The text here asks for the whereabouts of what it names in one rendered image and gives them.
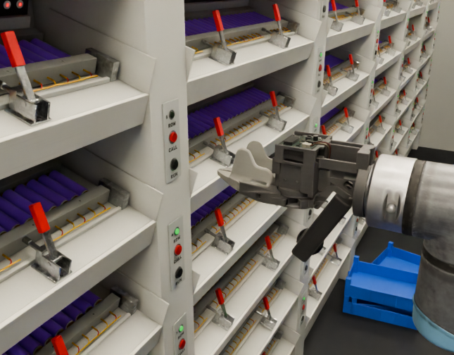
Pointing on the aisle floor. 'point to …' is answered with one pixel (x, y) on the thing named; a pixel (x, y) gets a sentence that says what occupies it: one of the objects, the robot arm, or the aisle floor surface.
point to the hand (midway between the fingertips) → (227, 177)
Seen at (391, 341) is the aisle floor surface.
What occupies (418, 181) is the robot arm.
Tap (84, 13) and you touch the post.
